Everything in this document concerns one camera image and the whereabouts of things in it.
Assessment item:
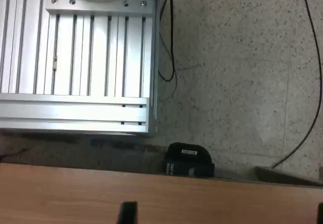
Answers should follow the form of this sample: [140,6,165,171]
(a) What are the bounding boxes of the black Dell box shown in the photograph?
[164,142,216,178]

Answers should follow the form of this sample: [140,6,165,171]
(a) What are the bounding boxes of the black floor cable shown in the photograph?
[272,0,323,169]

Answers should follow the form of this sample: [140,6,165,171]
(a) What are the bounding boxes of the aluminium profile robot stand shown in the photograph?
[0,0,159,137]

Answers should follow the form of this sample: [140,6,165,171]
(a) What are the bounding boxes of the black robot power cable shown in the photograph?
[157,0,177,82]

